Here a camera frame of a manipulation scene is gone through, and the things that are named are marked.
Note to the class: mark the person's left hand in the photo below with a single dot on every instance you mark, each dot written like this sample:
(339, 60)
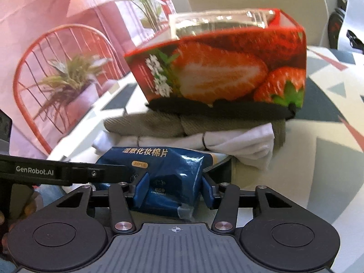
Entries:
(28, 206)

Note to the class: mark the geometric patterned tablecloth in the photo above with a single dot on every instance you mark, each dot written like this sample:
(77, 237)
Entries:
(327, 148)

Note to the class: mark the olive green cloth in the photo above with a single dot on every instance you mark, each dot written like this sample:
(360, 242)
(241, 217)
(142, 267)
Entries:
(159, 125)

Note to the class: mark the white rolled cloth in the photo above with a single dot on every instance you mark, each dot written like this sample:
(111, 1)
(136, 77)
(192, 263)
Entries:
(241, 140)
(170, 142)

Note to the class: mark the blue cotton pad packet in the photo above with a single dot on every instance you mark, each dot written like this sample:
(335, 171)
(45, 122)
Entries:
(173, 170)

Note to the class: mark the black cloth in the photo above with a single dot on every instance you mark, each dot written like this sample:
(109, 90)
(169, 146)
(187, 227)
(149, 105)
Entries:
(227, 109)

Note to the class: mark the red strawberry printed box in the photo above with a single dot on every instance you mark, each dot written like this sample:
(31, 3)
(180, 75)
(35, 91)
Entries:
(227, 62)

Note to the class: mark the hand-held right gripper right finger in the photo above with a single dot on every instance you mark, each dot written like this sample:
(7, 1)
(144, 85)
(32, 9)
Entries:
(207, 193)

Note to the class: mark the pink printed backdrop cloth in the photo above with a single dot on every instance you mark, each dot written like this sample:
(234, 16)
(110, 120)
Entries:
(42, 11)

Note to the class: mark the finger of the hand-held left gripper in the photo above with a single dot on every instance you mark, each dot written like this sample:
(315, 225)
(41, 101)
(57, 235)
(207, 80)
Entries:
(108, 172)

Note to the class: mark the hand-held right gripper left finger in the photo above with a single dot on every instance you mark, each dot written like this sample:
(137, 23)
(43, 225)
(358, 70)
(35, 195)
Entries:
(143, 187)

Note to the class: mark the clear plastic container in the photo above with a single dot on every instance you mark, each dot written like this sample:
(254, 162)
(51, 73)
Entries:
(213, 22)

